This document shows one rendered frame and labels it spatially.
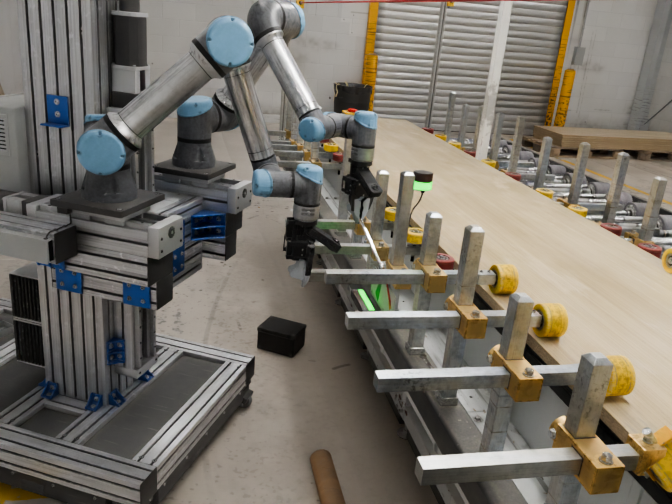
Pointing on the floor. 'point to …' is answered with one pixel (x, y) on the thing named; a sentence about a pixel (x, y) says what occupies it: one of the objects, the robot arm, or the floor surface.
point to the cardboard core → (326, 478)
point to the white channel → (493, 79)
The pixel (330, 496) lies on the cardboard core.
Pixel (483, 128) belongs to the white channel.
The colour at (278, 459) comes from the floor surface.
